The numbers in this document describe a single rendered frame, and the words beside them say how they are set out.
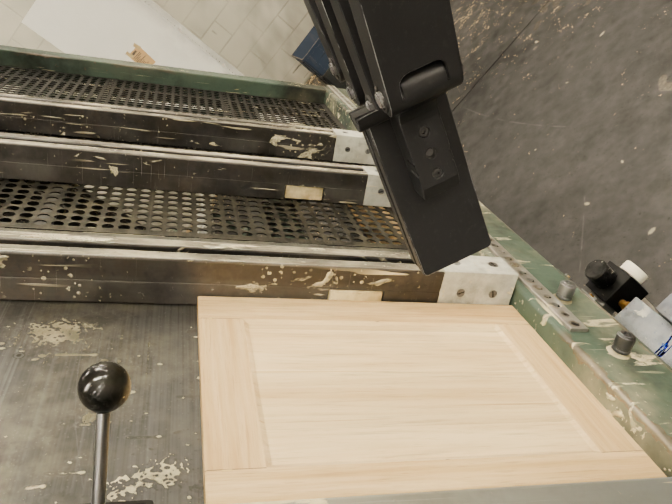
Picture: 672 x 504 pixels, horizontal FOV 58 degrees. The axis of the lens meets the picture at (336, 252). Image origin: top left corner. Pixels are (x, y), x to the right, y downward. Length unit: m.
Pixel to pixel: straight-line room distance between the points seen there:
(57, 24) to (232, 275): 3.78
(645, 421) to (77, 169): 1.02
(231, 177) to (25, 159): 0.38
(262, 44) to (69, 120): 4.48
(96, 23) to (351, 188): 3.38
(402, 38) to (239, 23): 5.71
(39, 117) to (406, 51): 1.41
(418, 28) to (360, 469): 0.50
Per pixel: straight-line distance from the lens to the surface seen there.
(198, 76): 2.22
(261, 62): 5.94
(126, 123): 1.53
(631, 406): 0.81
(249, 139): 1.54
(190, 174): 1.24
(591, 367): 0.86
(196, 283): 0.85
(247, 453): 0.62
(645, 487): 0.71
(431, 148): 0.21
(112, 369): 0.48
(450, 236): 0.24
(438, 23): 0.18
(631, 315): 1.08
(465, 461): 0.67
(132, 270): 0.84
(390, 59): 0.18
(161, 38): 4.47
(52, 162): 1.26
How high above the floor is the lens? 1.57
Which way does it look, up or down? 27 degrees down
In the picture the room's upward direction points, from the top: 55 degrees counter-clockwise
